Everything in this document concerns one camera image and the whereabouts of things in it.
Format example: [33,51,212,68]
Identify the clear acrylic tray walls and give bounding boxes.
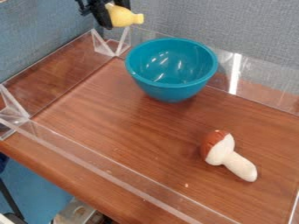
[0,27,299,224]

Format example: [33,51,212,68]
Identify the blue plastic bowl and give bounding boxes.
[125,38,219,102]

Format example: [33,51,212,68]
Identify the grey metal bracket under table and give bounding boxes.
[52,198,102,224]

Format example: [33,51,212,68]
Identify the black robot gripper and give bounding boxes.
[74,0,130,30]

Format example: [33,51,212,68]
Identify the brown and white toy mushroom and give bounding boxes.
[200,129,257,182]

